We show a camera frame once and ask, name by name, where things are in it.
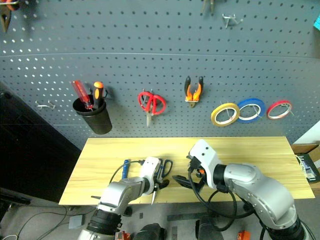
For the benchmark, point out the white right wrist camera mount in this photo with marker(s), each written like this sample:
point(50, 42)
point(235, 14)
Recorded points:
point(205, 158)

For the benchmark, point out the red transparent screwdriver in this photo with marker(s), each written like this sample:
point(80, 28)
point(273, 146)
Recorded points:
point(82, 95)

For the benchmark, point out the dark rounded shape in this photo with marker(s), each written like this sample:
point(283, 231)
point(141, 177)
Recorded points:
point(150, 232)

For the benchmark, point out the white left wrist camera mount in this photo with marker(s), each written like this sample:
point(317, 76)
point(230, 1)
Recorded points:
point(149, 170)

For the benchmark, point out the blue pen tool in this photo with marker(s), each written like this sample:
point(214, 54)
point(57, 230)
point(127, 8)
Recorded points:
point(125, 168)

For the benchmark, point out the orange black pliers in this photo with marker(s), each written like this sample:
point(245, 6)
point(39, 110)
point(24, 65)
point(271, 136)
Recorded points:
point(193, 91)

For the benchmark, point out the silver pegboard hook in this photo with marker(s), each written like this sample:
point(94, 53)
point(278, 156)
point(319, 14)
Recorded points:
point(231, 18)
point(45, 104)

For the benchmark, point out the cardboard box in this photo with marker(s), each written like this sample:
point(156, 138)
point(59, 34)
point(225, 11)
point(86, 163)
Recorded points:
point(302, 148)

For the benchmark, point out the orange black screwdriver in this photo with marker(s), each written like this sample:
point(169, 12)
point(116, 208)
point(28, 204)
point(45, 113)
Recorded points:
point(98, 93)

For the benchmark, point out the blue tape roll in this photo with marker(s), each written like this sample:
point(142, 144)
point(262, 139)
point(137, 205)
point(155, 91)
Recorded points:
point(260, 102)

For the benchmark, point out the black printed box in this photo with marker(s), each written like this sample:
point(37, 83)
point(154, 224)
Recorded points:
point(308, 166)

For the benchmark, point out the red tape roll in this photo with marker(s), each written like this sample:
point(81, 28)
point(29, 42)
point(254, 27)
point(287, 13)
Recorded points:
point(271, 107)

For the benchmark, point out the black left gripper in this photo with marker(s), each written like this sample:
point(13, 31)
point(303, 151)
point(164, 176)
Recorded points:
point(158, 175)

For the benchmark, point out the grey pegboard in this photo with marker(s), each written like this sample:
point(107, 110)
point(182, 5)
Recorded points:
point(160, 50)

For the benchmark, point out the teal box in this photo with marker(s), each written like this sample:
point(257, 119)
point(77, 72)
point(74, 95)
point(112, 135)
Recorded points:
point(317, 23)

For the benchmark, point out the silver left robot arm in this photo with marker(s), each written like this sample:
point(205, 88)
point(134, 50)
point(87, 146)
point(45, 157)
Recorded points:
point(120, 193)

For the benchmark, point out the small orange object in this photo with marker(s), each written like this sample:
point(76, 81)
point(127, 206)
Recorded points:
point(200, 172)

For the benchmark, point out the black plastic cup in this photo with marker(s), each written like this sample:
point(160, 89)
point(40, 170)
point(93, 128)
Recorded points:
point(96, 120)

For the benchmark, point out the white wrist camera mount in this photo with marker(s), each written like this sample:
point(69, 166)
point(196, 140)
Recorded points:
point(205, 158)
point(149, 170)

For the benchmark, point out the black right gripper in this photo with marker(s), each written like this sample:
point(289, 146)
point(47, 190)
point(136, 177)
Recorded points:
point(193, 165)

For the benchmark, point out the yellow tape roll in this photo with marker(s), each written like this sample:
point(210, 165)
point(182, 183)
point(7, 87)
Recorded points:
point(215, 113)

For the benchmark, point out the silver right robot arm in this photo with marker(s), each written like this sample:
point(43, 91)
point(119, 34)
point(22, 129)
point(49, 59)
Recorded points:
point(255, 190)

